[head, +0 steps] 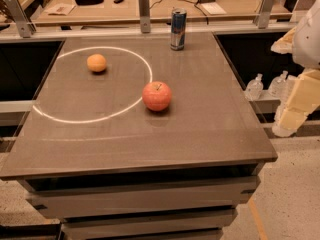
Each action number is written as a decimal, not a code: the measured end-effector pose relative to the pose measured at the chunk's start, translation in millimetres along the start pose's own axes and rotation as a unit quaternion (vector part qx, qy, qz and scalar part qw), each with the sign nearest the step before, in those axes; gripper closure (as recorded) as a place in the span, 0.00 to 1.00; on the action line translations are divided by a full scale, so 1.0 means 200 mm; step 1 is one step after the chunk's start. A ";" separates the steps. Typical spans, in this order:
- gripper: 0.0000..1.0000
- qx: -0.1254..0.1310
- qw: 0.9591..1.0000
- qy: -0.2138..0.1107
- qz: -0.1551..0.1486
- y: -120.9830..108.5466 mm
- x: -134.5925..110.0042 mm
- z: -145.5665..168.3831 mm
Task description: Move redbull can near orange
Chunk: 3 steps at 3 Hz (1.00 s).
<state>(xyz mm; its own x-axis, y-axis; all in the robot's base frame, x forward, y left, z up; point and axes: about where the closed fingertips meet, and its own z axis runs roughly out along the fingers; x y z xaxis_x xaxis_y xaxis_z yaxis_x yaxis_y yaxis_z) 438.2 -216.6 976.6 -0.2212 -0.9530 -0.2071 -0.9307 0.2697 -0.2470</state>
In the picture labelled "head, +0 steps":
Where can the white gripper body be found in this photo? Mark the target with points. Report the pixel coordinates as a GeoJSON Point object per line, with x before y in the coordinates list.
{"type": "Point", "coordinates": [308, 39]}

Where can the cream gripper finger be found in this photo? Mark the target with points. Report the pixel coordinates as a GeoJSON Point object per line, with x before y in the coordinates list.
{"type": "Point", "coordinates": [300, 98]}
{"type": "Point", "coordinates": [285, 43]}

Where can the blue silver Red Bull can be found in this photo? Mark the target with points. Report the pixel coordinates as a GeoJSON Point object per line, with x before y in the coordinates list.
{"type": "Point", "coordinates": [178, 25]}

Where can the clear plastic bottle right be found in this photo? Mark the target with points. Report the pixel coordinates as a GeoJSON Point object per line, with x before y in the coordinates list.
{"type": "Point", "coordinates": [277, 84]}

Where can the clear plastic bottle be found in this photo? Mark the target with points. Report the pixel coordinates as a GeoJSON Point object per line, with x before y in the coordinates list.
{"type": "Point", "coordinates": [254, 88]}
{"type": "Point", "coordinates": [277, 84]}

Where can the clear plastic bottle left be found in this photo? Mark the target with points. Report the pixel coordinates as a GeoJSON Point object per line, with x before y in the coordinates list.
{"type": "Point", "coordinates": [254, 88]}

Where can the white paper sheet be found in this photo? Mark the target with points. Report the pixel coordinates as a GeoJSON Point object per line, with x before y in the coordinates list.
{"type": "Point", "coordinates": [213, 8]}

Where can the red apple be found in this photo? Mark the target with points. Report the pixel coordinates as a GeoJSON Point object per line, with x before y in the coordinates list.
{"type": "Point", "coordinates": [156, 96]}

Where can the small black device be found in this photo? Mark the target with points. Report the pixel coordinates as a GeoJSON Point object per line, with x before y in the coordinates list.
{"type": "Point", "coordinates": [118, 1]}

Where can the orange fruit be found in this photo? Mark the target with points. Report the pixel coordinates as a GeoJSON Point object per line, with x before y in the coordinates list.
{"type": "Point", "coordinates": [96, 63]}

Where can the black cloth object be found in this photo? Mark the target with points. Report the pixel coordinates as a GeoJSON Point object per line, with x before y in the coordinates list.
{"type": "Point", "coordinates": [88, 2]}

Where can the wooden background table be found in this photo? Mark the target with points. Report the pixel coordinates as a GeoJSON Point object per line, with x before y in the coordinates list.
{"type": "Point", "coordinates": [127, 12]}

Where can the grey drawer cabinet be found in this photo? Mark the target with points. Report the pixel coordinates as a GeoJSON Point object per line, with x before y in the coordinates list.
{"type": "Point", "coordinates": [175, 204]}

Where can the tan paper envelope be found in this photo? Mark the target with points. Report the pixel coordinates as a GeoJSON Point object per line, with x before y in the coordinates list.
{"type": "Point", "coordinates": [60, 9]}

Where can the right metal bracket post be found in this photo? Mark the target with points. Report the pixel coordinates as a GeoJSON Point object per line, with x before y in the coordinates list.
{"type": "Point", "coordinates": [263, 15]}

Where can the metal bracket post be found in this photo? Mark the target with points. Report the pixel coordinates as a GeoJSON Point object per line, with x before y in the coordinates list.
{"type": "Point", "coordinates": [263, 15]}
{"type": "Point", "coordinates": [144, 13]}
{"type": "Point", "coordinates": [24, 25]}

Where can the middle metal bracket post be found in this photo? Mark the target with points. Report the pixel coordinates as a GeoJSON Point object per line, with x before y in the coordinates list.
{"type": "Point", "coordinates": [144, 13]}

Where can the left metal bracket post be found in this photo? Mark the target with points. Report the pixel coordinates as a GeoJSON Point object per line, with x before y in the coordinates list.
{"type": "Point", "coordinates": [24, 25]}

